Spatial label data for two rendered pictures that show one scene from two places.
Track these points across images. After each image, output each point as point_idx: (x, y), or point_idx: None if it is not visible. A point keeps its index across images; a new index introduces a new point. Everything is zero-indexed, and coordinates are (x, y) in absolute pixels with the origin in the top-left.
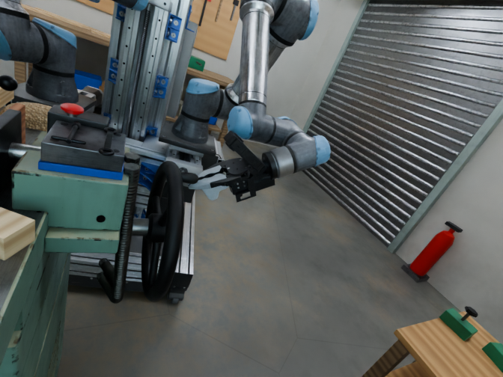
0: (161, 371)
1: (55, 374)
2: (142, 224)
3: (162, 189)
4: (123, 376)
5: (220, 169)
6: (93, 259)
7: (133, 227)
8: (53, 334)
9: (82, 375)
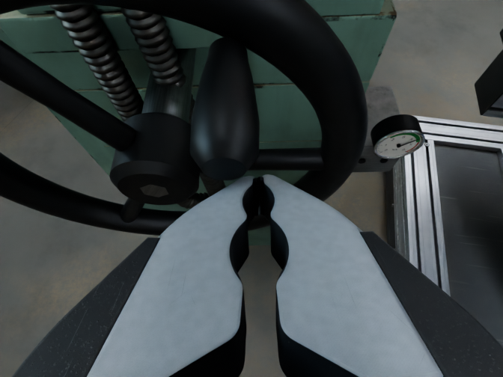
0: (268, 366)
1: (258, 231)
2: (146, 108)
3: (335, 153)
4: (269, 313)
5: (323, 357)
6: (415, 237)
7: (144, 98)
8: None
9: (278, 268)
